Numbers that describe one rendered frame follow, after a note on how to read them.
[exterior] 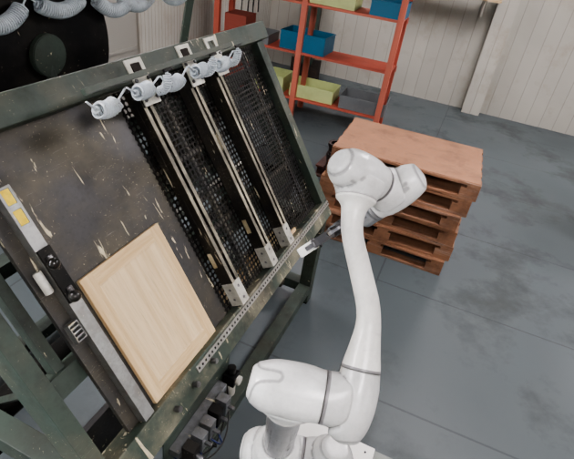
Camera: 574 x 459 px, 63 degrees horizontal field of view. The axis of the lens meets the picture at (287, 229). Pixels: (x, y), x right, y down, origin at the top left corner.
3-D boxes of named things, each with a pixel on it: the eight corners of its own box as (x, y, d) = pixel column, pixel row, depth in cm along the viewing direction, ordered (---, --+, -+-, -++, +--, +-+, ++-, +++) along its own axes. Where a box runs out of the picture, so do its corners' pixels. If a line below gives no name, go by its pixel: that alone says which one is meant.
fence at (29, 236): (138, 421, 174) (146, 422, 172) (-13, 193, 143) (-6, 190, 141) (147, 411, 178) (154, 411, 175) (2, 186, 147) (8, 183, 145)
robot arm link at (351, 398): (386, 378, 112) (331, 365, 113) (373, 456, 109) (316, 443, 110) (377, 372, 125) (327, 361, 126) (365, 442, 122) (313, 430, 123)
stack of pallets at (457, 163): (454, 229, 489) (486, 148, 437) (445, 278, 418) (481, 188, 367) (336, 193, 521) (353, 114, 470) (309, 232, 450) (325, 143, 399)
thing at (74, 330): (73, 343, 157) (78, 343, 156) (62, 327, 155) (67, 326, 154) (82, 336, 161) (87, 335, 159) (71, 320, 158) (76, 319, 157)
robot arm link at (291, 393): (294, 489, 167) (235, 474, 168) (302, 442, 177) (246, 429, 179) (327, 421, 108) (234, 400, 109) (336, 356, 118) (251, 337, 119)
